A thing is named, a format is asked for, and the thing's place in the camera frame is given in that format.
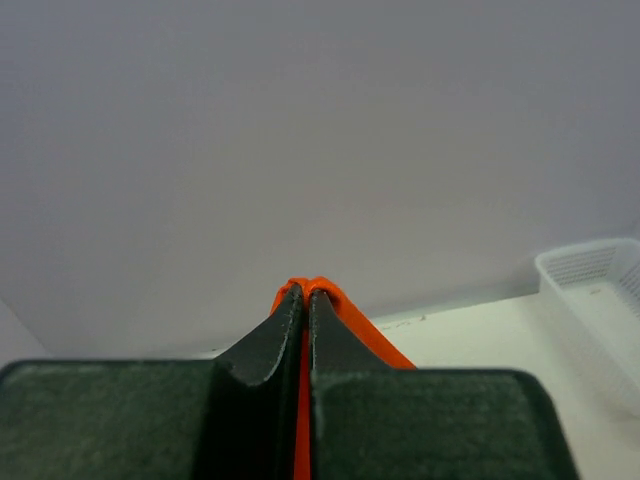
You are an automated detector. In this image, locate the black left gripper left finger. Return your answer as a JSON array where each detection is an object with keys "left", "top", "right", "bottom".
[{"left": 1, "top": 286, "right": 304, "bottom": 479}]

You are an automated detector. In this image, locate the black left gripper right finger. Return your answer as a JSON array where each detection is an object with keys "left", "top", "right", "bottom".
[{"left": 307, "top": 289, "right": 581, "bottom": 480}]

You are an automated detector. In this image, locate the orange t shirt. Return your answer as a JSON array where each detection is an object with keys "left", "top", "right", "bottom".
[{"left": 271, "top": 277, "right": 415, "bottom": 480}]

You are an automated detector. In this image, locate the white plastic basket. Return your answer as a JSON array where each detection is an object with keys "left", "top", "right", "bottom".
[{"left": 535, "top": 238, "right": 639, "bottom": 417}]

